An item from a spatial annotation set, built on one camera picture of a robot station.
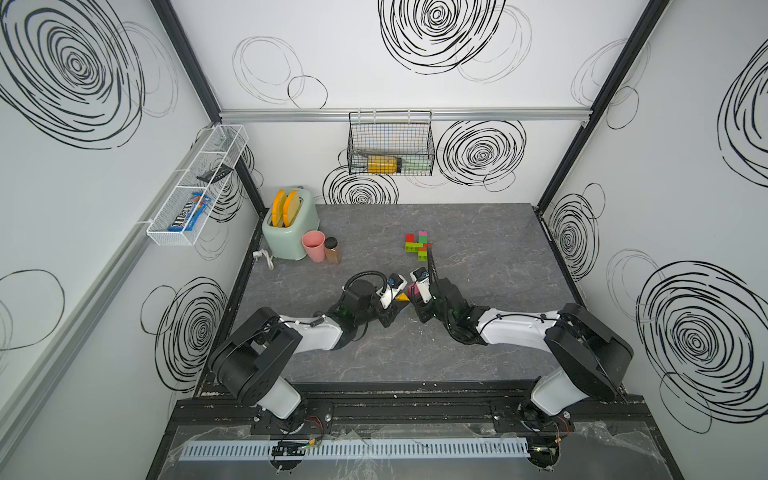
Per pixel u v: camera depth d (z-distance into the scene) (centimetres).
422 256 103
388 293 73
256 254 102
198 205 70
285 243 96
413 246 112
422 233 109
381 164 87
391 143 99
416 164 87
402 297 84
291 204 93
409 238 111
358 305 69
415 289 79
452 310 68
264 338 50
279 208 91
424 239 108
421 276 77
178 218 69
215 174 76
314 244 97
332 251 98
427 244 108
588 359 44
